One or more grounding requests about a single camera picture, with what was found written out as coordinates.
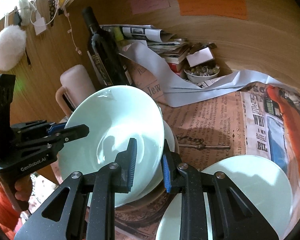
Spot pink sticky note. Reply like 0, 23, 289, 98
129, 0, 170, 15

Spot mint green plate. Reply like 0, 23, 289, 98
155, 155, 293, 239

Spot white fluffy ball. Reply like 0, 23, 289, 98
0, 25, 26, 72

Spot small mint green bowl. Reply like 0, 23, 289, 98
58, 84, 165, 208

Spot left hand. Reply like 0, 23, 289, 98
14, 175, 33, 202

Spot wooden shelf unit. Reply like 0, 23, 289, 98
10, 0, 300, 124

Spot white small box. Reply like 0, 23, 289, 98
186, 47, 215, 67

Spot pale pink bowl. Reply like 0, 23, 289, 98
116, 165, 165, 212

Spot dark wine bottle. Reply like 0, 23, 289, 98
82, 7, 133, 86

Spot pink mug with handle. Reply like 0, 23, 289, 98
55, 64, 96, 117

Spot white hanging tag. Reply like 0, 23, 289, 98
33, 17, 47, 36

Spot small bowl of trinkets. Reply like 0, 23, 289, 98
184, 65, 220, 83

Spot orange sticky note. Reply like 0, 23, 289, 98
178, 0, 248, 20

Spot stack of newspapers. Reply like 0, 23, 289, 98
101, 24, 190, 64

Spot orange sleeve forearm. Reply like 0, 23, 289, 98
0, 185, 21, 239

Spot white bowl black ovals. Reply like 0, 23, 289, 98
129, 119, 180, 201

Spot printed newspaper table cover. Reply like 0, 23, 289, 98
29, 57, 300, 240

